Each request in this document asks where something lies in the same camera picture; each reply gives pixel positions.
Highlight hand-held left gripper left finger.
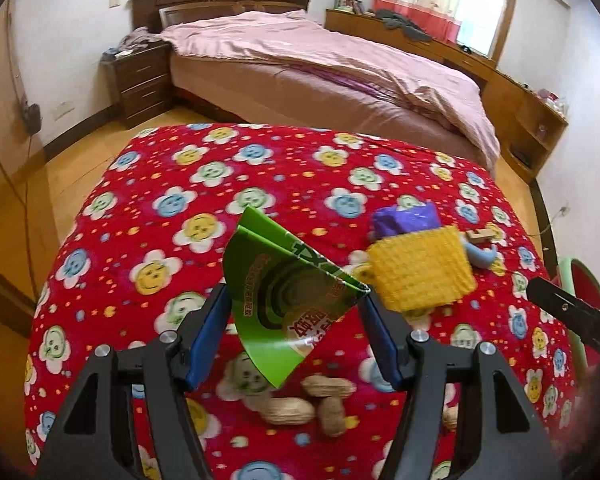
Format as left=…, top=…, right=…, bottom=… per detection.
left=36, top=284, right=233, bottom=480

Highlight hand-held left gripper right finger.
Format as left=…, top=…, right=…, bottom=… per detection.
left=357, top=290, right=563, bottom=480

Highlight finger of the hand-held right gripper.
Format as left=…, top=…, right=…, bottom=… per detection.
left=526, top=276, right=600, bottom=361

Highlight red bin with green rim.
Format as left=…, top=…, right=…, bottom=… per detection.
left=550, top=257, right=600, bottom=376

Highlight green paper carton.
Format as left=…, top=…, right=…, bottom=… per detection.
left=222, top=206, right=371, bottom=390

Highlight large yellow foam net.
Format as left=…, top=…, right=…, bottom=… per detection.
left=367, top=225, right=477, bottom=313

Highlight blue plastic scrap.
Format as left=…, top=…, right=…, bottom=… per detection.
left=459, top=240, right=500, bottom=272

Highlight small wooden piece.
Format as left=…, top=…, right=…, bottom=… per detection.
left=464, top=228, right=496, bottom=246

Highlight purple plastic bag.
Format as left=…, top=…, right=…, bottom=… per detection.
left=371, top=202, right=443, bottom=242

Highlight red flower-print blanket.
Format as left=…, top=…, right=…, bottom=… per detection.
left=22, top=122, right=581, bottom=480

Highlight wooden desk cabinet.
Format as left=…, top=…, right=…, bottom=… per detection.
left=325, top=7, right=570, bottom=183

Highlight brown bed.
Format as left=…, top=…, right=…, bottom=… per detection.
left=130, top=0, right=501, bottom=176

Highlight wooden wardrobe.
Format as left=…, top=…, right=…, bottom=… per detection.
left=0, top=10, right=61, bottom=311

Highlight dark wooden nightstand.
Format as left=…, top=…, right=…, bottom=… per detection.
left=100, top=42, right=176, bottom=130

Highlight crumpled clothes on nightstand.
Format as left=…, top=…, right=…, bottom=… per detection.
left=102, top=26, right=163, bottom=58

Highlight pink quilt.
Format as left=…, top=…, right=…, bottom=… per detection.
left=157, top=9, right=501, bottom=171

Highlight window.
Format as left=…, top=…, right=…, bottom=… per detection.
left=455, top=0, right=521, bottom=61

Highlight dark grey clothes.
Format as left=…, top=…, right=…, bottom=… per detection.
left=372, top=9, right=433, bottom=43

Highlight black charger with cable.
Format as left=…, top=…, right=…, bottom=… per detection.
left=20, top=102, right=43, bottom=136

